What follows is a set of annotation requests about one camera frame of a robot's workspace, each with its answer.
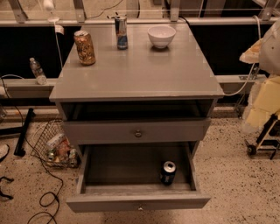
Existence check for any closed grey upper drawer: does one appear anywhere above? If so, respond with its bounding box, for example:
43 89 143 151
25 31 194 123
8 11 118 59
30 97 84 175
63 118 211 145

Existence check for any slim red bull can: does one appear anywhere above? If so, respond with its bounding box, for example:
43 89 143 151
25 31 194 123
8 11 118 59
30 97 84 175
115 16 128 50

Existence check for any black floor cable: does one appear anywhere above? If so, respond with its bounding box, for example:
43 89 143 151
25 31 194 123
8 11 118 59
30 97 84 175
0 76 65 224

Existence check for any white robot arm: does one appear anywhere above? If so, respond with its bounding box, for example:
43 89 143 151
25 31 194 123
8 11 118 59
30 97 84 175
239 19 280 75

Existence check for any grey metal railing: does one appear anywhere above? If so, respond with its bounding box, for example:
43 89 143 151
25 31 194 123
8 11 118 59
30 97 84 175
0 0 280 26

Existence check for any wire basket with snacks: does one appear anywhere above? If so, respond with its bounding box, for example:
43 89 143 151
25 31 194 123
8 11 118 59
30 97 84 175
31 119 80 168

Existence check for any gold patterned soda can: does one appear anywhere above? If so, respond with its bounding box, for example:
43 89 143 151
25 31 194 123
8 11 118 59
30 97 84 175
73 30 95 66

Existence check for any open grey middle drawer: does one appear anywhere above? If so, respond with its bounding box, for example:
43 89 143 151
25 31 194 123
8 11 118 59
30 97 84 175
66 143 210 213

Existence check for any white hanging cable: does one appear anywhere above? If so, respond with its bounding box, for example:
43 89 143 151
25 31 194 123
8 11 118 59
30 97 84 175
222 15 263 97

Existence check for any black metal stand leg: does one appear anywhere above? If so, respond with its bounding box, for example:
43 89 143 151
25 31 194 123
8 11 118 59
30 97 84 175
14 108 34 157

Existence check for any white ceramic bowl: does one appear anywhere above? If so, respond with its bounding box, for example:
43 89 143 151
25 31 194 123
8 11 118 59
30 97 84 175
148 25 176 49

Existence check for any wheeled cart base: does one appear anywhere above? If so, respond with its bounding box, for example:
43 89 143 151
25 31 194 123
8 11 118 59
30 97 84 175
245 114 280 160

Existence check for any blue pepsi can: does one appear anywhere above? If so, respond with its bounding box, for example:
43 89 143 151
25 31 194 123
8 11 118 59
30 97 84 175
160 161 177 186

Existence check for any clear plastic water bottle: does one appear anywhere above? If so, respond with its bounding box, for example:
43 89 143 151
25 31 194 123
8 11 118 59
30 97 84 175
30 58 47 85

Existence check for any grey wooden drawer cabinet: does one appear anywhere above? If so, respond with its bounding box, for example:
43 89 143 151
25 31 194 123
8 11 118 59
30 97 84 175
48 22 226 214

